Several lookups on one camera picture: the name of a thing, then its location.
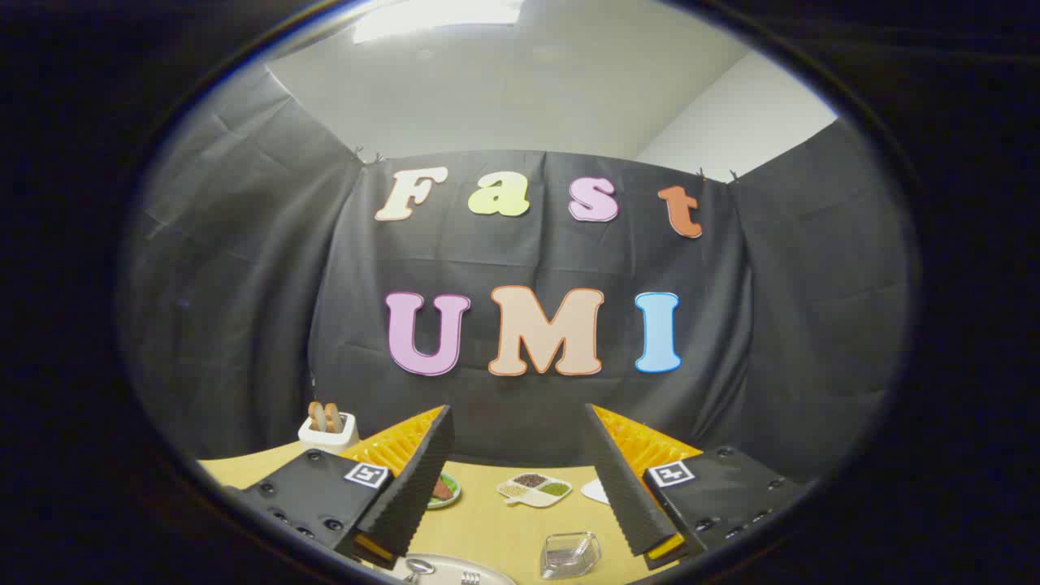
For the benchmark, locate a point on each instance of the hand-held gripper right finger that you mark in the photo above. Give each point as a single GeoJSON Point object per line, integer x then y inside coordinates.
{"type": "Point", "coordinates": [621, 487]}

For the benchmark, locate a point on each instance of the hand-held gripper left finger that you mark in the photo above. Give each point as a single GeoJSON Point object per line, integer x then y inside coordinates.
{"type": "Point", "coordinates": [414, 487]}

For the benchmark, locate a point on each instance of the white square coaster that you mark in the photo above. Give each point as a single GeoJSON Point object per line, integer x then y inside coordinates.
{"type": "Point", "coordinates": [597, 491]}

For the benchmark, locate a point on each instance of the brown meat slice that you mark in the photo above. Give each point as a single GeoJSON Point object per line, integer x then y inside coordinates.
{"type": "Point", "coordinates": [441, 489]}

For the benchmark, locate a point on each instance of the light green food plate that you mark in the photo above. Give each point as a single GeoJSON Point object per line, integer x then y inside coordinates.
{"type": "Point", "coordinates": [453, 492]}

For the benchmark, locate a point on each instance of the green beans heap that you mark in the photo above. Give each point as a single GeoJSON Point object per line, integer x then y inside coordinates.
{"type": "Point", "coordinates": [555, 489]}

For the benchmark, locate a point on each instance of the large white plate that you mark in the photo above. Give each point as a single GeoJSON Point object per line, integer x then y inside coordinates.
{"type": "Point", "coordinates": [445, 570]}

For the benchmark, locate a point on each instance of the white divided dish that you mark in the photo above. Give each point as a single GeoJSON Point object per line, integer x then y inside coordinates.
{"type": "Point", "coordinates": [532, 499]}

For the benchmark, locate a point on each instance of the dark brown beans heap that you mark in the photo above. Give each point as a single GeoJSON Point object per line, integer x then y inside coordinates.
{"type": "Point", "coordinates": [530, 480]}

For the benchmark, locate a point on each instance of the white toaster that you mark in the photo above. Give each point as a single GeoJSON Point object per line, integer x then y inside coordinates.
{"type": "Point", "coordinates": [329, 440]}

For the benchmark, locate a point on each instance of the pale yellow grains heap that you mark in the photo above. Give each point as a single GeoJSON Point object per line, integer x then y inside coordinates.
{"type": "Point", "coordinates": [516, 491]}

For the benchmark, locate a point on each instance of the brown toast slice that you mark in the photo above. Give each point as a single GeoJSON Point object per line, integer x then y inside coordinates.
{"type": "Point", "coordinates": [316, 416]}
{"type": "Point", "coordinates": [333, 418]}

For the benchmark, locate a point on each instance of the ceiling light panel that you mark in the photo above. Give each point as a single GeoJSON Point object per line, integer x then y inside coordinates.
{"type": "Point", "coordinates": [439, 18]}

